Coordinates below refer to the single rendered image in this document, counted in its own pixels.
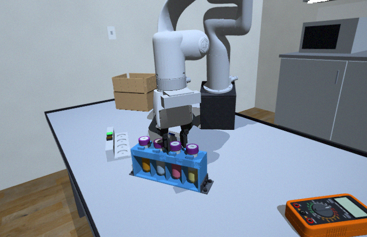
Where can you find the orange digital multimeter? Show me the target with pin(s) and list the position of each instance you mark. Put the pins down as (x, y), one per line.
(340, 215)

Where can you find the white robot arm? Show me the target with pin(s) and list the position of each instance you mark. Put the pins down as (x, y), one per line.
(171, 48)

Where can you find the purple screw cap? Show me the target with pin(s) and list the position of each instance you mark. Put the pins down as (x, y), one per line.
(158, 143)
(192, 149)
(175, 145)
(144, 140)

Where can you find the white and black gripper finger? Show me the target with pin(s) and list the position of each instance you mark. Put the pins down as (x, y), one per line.
(163, 133)
(185, 130)

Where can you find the brown cardboard box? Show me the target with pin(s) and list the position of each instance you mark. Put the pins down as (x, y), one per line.
(134, 93)

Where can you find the blue tube rack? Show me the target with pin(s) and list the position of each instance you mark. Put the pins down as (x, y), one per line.
(199, 162)

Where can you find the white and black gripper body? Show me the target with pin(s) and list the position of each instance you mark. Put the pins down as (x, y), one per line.
(171, 117)

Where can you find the light grey button panel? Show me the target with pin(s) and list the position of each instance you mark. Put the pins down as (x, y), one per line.
(154, 136)

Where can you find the black table edge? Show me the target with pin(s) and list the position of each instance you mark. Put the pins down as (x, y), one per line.
(238, 114)

